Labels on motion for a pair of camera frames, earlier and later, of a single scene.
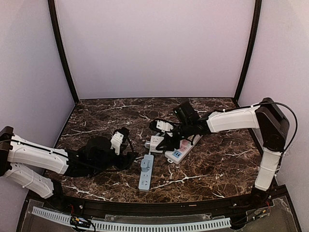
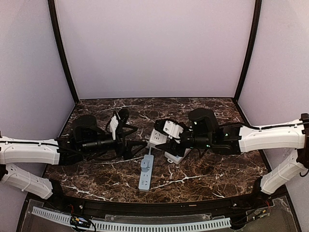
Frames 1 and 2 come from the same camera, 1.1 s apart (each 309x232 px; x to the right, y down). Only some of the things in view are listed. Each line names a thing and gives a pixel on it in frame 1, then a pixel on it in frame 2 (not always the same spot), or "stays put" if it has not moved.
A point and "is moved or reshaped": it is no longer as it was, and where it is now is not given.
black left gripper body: x=126 y=160 → x=122 y=144
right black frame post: x=258 y=9 stays put
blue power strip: x=146 y=178 stays put
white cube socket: x=155 y=141 is moved or reshaped
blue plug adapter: x=144 y=164 stays put
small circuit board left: x=77 y=221 stays put
